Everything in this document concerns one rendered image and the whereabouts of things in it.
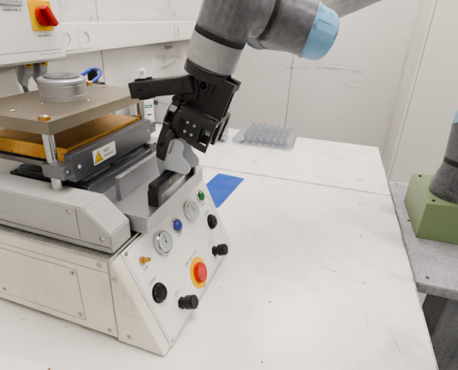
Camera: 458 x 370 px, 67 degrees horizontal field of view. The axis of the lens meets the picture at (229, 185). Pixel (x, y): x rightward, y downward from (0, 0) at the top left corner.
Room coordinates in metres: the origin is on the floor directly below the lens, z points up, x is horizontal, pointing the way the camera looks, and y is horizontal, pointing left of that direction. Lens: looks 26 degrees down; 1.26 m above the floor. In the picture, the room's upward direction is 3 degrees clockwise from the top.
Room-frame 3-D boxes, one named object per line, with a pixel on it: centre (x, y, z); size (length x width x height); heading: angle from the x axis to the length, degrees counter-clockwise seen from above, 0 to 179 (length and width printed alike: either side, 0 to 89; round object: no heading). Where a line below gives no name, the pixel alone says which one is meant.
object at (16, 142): (0.63, 0.30, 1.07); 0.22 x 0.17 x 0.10; 162
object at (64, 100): (0.65, 0.33, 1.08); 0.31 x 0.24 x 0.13; 162
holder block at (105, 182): (0.62, 0.27, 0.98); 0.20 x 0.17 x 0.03; 162
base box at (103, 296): (0.64, 0.29, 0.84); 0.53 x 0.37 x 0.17; 72
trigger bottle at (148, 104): (1.49, 0.38, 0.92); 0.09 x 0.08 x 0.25; 15
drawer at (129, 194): (0.60, 0.23, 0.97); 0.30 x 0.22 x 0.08; 72
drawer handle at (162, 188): (0.56, 0.10, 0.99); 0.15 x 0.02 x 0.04; 162
